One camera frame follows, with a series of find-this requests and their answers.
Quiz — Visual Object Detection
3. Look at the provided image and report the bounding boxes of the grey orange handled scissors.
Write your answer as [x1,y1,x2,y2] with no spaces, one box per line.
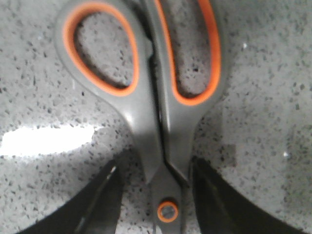
[55,0,225,234]

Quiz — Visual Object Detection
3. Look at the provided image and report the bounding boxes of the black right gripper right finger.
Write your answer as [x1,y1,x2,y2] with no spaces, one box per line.
[193,157,302,234]

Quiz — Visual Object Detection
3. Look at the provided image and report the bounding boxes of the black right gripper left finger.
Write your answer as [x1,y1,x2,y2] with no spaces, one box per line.
[20,160,123,234]

